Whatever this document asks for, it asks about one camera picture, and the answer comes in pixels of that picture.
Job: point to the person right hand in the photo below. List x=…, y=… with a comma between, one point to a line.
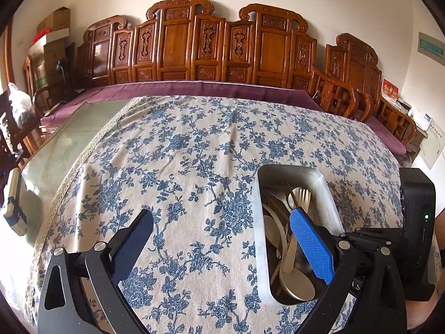
x=428, y=317

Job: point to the carved wooden armchair right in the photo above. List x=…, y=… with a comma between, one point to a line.
x=354, y=62

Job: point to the white plastic bag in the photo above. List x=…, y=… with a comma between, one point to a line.
x=22, y=108

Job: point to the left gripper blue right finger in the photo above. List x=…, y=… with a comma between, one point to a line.
x=316, y=252

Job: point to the metal rectangular tray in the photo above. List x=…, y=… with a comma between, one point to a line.
x=322, y=211

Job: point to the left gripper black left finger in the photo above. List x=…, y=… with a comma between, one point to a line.
x=127, y=244

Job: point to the carved wooden bench back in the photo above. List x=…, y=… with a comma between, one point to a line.
x=182, y=40

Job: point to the red box on shelf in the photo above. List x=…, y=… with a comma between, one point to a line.
x=389, y=90

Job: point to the stacked cardboard boxes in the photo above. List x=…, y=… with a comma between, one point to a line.
x=49, y=48

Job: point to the purple table cover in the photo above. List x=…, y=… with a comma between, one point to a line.
x=297, y=98

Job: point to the blue floral tablecloth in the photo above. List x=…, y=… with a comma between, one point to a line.
x=191, y=162

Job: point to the cream plastic fork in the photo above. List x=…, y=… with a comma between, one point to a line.
x=297, y=222

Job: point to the cream plastic spoon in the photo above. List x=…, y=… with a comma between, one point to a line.
x=271, y=231

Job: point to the green wall sign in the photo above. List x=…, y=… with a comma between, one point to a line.
x=431, y=47

